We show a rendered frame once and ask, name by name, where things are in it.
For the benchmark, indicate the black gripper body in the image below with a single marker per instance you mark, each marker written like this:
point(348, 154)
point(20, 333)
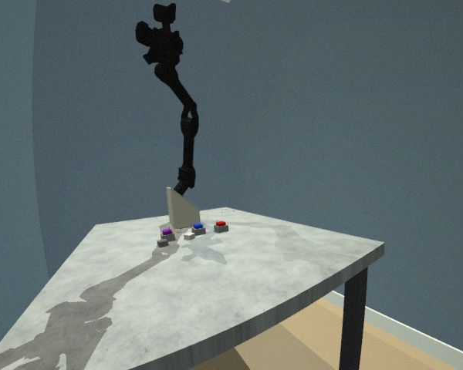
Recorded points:
point(161, 36)

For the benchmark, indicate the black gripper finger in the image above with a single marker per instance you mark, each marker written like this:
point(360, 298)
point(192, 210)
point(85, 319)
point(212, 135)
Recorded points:
point(171, 46)
point(167, 12)

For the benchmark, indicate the blue button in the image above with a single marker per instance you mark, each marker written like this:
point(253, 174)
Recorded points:
point(198, 229)

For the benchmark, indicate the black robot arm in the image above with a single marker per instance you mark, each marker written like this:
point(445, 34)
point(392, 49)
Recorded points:
point(189, 126)

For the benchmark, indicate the red button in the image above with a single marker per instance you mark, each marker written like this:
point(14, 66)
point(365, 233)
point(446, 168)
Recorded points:
point(220, 227)

